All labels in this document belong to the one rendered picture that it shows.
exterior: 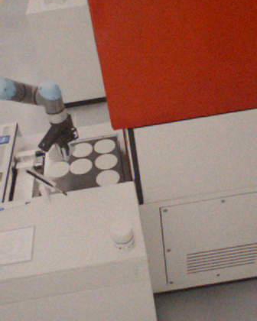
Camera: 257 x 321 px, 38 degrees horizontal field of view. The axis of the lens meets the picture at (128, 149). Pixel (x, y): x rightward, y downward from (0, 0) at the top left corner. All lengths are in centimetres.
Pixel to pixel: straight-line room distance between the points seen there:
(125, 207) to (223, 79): 57
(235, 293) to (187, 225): 67
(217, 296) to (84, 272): 113
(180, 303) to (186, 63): 144
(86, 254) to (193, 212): 59
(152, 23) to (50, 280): 88
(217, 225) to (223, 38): 91
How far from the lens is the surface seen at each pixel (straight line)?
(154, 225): 172
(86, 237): 136
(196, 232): 182
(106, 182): 160
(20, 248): 140
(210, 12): 118
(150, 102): 127
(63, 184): 165
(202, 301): 228
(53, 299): 146
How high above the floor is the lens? 203
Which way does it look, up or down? 41 degrees down
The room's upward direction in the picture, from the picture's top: 9 degrees counter-clockwise
